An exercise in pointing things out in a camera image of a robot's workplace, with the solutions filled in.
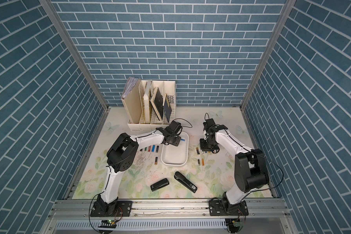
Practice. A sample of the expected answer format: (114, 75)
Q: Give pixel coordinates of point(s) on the small black stapler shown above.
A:
(160, 184)

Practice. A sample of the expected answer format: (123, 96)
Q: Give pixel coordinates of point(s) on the black framed tablet board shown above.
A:
(157, 103)

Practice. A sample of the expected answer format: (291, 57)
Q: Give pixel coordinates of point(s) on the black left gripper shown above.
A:
(178, 141)

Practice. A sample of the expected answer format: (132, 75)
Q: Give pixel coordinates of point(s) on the aluminium front rail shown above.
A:
(79, 209)

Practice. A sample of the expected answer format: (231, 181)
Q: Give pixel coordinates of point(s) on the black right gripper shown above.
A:
(204, 148)

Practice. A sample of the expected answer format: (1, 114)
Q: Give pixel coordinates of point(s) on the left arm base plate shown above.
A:
(119, 208)

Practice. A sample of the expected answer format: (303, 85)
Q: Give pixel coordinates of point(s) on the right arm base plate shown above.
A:
(228, 208)

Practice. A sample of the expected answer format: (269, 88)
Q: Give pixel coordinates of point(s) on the purple paper stack folder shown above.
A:
(129, 86)

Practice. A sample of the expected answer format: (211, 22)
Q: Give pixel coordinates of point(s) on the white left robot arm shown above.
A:
(121, 155)

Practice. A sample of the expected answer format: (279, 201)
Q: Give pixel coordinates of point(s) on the white ribbed cable duct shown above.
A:
(144, 224)

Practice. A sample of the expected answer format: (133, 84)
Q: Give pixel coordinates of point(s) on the large black stapler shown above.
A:
(185, 182)

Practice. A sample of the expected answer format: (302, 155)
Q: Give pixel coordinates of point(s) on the dark small notebook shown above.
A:
(167, 108)

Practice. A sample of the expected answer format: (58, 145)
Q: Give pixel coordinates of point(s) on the white plastic storage tray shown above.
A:
(176, 156)

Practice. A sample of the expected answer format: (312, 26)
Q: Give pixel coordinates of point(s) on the beige file organizer rack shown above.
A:
(139, 109)

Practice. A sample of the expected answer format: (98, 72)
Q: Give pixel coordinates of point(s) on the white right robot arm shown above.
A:
(250, 171)

